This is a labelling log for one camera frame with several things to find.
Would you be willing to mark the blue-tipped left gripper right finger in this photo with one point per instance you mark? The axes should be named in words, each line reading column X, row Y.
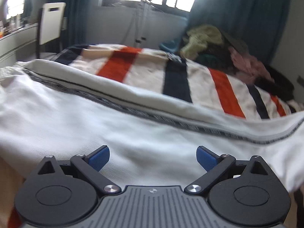
column 216, row 167

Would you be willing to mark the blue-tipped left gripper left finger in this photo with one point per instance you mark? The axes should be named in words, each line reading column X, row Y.
column 88, row 167

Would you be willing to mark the white sweatpants with black stripe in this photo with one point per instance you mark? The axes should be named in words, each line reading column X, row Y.
column 48, row 108

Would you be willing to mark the pile of clothes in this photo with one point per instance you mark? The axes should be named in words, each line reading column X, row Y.
column 211, row 47

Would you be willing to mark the striped orange black white blanket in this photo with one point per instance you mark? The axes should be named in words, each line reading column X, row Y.
column 163, row 73

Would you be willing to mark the black sofa chair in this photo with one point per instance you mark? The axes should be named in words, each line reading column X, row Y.
column 280, row 86

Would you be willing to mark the white dresser with drawers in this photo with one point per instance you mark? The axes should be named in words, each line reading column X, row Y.
column 20, row 45

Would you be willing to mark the white black chair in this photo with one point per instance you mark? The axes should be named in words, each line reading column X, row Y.
column 50, row 21

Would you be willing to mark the right teal curtain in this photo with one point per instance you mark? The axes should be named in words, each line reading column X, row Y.
column 259, row 23

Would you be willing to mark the teal curtain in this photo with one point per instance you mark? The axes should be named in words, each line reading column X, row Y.
column 75, row 19
column 259, row 23

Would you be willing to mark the left teal curtain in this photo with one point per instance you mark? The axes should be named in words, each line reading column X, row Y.
column 75, row 19

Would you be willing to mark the oval vanity mirror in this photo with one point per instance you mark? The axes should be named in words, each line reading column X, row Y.
column 15, row 0

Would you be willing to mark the grey wall socket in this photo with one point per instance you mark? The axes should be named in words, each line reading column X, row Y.
column 300, row 81

